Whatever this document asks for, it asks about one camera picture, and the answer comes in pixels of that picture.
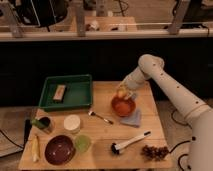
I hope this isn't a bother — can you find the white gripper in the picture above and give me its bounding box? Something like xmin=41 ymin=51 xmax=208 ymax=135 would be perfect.
xmin=116 ymin=81 xmax=137 ymax=100

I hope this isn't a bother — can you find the yellow apple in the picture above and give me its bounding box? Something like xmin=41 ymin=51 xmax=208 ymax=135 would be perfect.
xmin=117 ymin=89 xmax=127 ymax=98

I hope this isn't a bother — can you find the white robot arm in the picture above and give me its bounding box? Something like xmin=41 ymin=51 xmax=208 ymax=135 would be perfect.
xmin=118 ymin=54 xmax=213 ymax=171

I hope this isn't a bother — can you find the red orange bowl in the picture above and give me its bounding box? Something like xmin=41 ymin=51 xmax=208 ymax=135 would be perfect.
xmin=111 ymin=96 xmax=136 ymax=117

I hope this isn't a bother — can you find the dark maroon bowl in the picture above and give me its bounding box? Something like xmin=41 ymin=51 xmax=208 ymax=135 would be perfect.
xmin=44 ymin=135 xmax=75 ymax=165

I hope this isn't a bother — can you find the blue cloth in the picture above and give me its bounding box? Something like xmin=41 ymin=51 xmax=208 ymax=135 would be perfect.
xmin=120 ymin=109 xmax=141 ymax=127

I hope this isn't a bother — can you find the wooden board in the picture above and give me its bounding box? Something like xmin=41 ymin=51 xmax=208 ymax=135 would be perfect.
xmin=18 ymin=80 xmax=173 ymax=171

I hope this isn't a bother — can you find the metal spoon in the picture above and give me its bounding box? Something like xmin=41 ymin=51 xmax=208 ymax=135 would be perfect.
xmin=88 ymin=111 xmax=114 ymax=125

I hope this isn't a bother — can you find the black white brush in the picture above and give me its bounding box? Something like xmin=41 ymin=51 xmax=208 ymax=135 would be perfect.
xmin=111 ymin=131 xmax=151 ymax=155

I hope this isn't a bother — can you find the green plastic tray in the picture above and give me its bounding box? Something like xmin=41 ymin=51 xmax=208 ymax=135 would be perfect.
xmin=39 ymin=74 xmax=93 ymax=112

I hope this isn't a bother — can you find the wooden block in tray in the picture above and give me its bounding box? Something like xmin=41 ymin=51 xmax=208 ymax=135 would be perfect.
xmin=53 ymin=85 xmax=66 ymax=101

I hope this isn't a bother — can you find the white round lid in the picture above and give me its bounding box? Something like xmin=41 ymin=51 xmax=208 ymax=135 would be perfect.
xmin=63 ymin=115 xmax=81 ymax=133

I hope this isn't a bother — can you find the dark grape bunch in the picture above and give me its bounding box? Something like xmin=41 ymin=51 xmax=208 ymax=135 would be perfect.
xmin=141 ymin=145 xmax=169 ymax=161

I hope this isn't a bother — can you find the light green cup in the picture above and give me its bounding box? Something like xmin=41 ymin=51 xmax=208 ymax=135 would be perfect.
xmin=74 ymin=135 xmax=91 ymax=153

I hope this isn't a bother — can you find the dark mug with cucumber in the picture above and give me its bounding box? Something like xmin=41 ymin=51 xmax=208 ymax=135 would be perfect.
xmin=31 ymin=117 xmax=52 ymax=134

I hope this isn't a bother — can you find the yellow corn cob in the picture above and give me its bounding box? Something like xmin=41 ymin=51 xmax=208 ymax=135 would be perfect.
xmin=31 ymin=135 xmax=40 ymax=162

